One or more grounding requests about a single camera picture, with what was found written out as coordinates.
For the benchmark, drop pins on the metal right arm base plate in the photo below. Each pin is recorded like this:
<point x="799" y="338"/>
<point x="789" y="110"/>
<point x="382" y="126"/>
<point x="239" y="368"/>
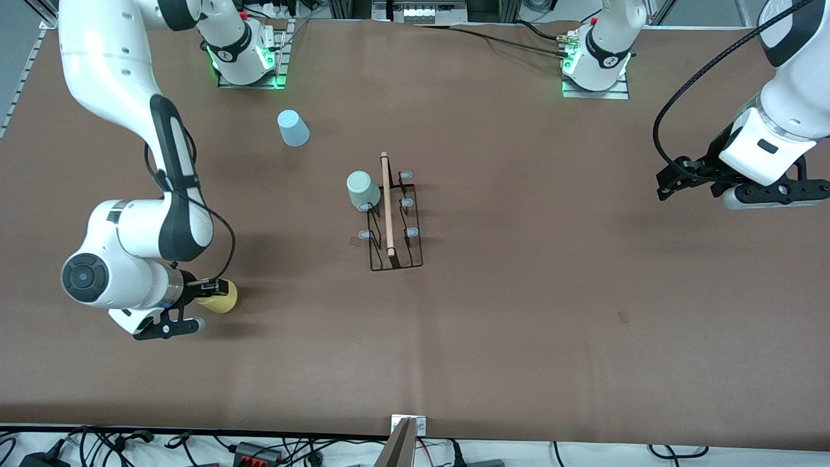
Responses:
<point x="249" y="85"/>

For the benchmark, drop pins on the yellow plastic cup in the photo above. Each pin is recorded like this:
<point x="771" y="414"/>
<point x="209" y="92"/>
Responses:
<point x="224" y="303"/>

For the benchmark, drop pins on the black power adapter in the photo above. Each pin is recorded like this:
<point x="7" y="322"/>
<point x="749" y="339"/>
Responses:
<point x="42" y="459"/>

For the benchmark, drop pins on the white power strip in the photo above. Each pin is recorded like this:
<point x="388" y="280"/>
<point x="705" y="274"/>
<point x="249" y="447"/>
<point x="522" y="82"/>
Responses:
<point x="421" y="13"/>

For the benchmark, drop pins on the pale mint green cup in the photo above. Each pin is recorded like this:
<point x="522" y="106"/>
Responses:
<point x="363" y="188"/>

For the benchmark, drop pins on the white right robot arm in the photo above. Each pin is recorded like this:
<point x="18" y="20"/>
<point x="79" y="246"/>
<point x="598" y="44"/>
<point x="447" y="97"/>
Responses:
<point x="104" y="65"/>

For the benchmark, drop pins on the black box with orange buttons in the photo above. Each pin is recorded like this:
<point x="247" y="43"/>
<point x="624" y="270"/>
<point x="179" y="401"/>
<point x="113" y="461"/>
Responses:
<point x="258" y="453"/>

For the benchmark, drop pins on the light blue plastic cup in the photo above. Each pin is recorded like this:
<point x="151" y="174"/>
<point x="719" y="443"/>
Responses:
<point x="293" y="128"/>

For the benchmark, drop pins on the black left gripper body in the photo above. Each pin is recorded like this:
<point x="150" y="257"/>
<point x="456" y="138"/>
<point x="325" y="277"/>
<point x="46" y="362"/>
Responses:
<point x="711" y="160"/>

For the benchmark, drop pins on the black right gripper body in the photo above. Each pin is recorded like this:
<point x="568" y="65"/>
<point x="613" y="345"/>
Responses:
<point x="188" y="288"/>

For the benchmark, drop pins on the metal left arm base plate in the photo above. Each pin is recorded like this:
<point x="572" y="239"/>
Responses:
<point x="596" y="94"/>

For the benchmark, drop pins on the slotted metal rail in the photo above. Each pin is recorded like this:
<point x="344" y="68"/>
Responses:
<point x="23" y="78"/>

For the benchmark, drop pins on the aluminium extrusion post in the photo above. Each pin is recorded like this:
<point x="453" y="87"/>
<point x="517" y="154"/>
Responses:
<point x="48" y="16"/>

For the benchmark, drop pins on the grey metal camera stand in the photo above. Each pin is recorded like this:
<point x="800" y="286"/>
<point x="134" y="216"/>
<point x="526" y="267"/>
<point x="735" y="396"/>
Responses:
<point x="402" y="447"/>

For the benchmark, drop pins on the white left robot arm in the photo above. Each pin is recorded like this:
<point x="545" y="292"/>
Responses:
<point x="794" y="97"/>

